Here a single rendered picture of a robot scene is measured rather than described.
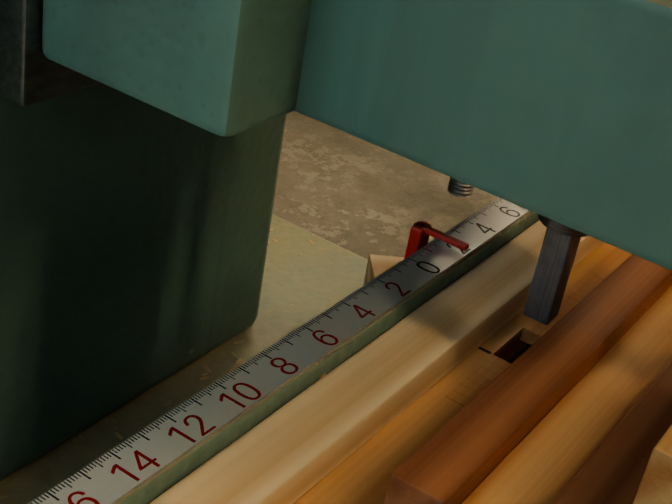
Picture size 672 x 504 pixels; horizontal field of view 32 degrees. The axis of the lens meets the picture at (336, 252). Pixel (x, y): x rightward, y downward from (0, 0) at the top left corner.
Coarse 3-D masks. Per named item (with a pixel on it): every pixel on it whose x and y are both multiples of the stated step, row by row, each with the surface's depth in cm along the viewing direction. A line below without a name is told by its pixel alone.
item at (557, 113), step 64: (320, 0) 35; (384, 0) 34; (448, 0) 32; (512, 0) 31; (576, 0) 30; (640, 0) 30; (320, 64) 36; (384, 64) 34; (448, 64) 33; (512, 64) 32; (576, 64) 31; (640, 64) 30; (384, 128) 35; (448, 128) 34; (512, 128) 33; (576, 128) 32; (640, 128) 31; (512, 192) 33; (576, 192) 32; (640, 192) 31; (640, 256) 32
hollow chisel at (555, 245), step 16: (544, 240) 37; (560, 240) 37; (576, 240) 37; (544, 256) 37; (560, 256) 37; (544, 272) 37; (560, 272) 37; (544, 288) 37; (560, 288) 38; (528, 304) 38; (544, 304) 38; (560, 304) 38; (544, 320) 38
